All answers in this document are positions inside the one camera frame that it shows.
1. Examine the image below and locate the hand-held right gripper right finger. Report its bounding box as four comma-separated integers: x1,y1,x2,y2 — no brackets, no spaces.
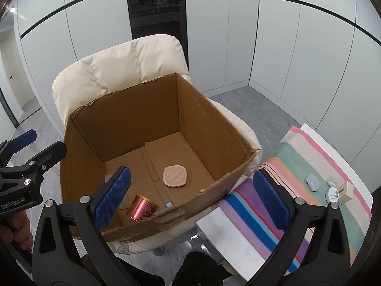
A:
252,169,352,286

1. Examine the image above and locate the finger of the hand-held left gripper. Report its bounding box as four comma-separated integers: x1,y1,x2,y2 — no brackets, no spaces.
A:
16,141,67,175
0,129,37,167

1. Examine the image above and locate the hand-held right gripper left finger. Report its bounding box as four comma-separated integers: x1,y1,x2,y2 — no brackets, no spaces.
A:
32,167,167,286

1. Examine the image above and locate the translucent contact lens case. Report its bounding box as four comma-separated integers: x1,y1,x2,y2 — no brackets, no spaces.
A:
304,174,320,192

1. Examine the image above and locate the white round tin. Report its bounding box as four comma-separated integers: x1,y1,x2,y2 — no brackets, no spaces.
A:
325,186,343,204

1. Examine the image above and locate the small white carton box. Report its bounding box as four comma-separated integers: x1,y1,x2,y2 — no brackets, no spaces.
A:
336,182,355,204

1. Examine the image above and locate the brown cardboard box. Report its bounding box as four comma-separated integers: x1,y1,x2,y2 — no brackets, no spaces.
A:
60,72,262,242

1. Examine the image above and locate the person's left hand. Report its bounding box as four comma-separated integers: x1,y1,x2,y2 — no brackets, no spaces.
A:
0,214,34,254

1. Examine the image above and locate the red and gold tin can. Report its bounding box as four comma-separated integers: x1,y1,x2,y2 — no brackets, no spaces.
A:
127,195,157,221

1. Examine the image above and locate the pastel striped cloth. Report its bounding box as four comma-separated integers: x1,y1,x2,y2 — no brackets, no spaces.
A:
219,126,372,275

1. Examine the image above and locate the white table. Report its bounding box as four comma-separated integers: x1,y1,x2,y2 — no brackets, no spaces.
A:
196,122,374,282

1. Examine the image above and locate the cream padded chair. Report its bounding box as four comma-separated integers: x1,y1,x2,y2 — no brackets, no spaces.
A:
51,34,262,257

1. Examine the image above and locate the dark glass door panel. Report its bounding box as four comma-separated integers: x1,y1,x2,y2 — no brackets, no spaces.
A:
125,0,189,73

